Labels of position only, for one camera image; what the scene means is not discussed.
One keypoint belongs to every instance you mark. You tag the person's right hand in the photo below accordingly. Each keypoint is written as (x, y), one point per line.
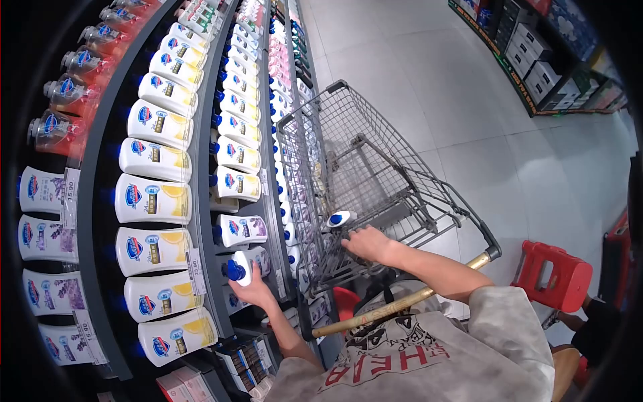
(371, 244)

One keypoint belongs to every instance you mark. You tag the red plastic rack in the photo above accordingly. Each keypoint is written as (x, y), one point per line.
(615, 261)

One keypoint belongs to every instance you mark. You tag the person's right fingers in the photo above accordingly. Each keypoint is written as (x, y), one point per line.
(352, 241)

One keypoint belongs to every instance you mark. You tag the person's left hand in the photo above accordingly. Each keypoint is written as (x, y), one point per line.
(258, 294)

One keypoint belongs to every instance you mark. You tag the full shop shelf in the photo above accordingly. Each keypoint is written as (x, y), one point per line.
(155, 201)

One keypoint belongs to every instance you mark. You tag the person's left fingers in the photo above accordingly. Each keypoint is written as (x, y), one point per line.
(237, 290)

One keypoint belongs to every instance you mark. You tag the white bottle blue cap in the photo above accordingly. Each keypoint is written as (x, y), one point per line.
(243, 265)
(341, 218)

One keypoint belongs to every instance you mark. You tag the person's body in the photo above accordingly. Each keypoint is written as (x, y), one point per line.
(427, 362)

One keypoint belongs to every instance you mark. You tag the shop shelf with cartons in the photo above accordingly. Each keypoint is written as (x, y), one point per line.
(532, 55)

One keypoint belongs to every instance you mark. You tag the red rounded plastic object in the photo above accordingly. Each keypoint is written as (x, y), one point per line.
(346, 301)

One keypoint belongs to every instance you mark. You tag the person's left thumb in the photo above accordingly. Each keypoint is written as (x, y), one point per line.
(257, 274)

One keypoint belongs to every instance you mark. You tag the red plastic stool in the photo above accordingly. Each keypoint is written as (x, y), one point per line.
(552, 276)

